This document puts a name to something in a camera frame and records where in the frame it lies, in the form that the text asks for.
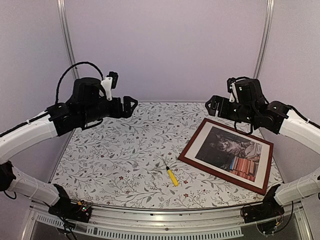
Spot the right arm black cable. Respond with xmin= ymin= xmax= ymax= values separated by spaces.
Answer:
xmin=287 ymin=104 xmax=320 ymax=127

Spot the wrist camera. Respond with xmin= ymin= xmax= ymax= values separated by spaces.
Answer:
xmin=99 ymin=71 xmax=119 ymax=101
xmin=226 ymin=77 xmax=238 ymax=103

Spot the right aluminium corner post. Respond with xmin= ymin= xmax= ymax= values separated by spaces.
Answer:
xmin=253 ymin=0 xmax=275 ymax=79

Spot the yellow handled screwdriver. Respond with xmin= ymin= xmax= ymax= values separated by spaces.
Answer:
xmin=162 ymin=159 xmax=179 ymax=187

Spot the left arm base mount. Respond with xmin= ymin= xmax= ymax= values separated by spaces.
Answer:
xmin=48 ymin=198 xmax=92 ymax=223

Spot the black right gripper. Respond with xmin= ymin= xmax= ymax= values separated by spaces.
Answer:
xmin=206 ymin=94 xmax=256 ymax=125

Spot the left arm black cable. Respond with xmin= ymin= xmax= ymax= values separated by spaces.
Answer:
xmin=54 ymin=61 xmax=104 ymax=106

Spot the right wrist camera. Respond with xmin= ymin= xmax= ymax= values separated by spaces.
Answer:
xmin=226 ymin=77 xmax=238 ymax=103

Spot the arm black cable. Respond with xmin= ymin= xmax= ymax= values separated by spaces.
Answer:
xmin=287 ymin=104 xmax=320 ymax=127
xmin=54 ymin=61 xmax=104 ymax=106

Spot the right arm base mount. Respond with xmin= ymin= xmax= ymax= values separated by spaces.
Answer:
xmin=240 ymin=200 xmax=285 ymax=223

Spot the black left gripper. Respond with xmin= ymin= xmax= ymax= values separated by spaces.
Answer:
xmin=81 ymin=95 xmax=139 ymax=125

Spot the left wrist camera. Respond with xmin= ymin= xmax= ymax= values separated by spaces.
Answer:
xmin=99 ymin=71 xmax=119 ymax=101

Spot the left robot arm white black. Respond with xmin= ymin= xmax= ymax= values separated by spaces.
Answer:
xmin=0 ymin=76 xmax=138 ymax=217

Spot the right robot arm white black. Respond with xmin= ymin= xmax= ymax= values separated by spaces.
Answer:
xmin=205 ymin=76 xmax=320 ymax=218

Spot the red-brown wooden picture frame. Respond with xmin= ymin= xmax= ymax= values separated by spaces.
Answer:
xmin=178 ymin=118 xmax=274 ymax=195

